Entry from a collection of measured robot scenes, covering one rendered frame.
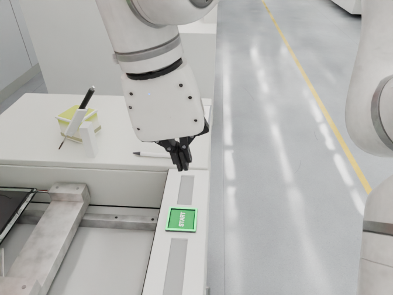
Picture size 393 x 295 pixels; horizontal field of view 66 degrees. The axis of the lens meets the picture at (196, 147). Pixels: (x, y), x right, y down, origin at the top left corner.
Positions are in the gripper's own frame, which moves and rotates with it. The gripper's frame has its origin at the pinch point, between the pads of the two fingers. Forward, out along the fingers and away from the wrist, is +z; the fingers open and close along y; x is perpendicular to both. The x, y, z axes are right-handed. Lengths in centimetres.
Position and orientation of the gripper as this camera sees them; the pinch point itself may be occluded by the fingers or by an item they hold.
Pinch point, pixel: (181, 155)
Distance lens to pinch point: 48.0
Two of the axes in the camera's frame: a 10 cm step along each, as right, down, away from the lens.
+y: 9.8, -1.3, -1.7
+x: 0.6, -5.9, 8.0
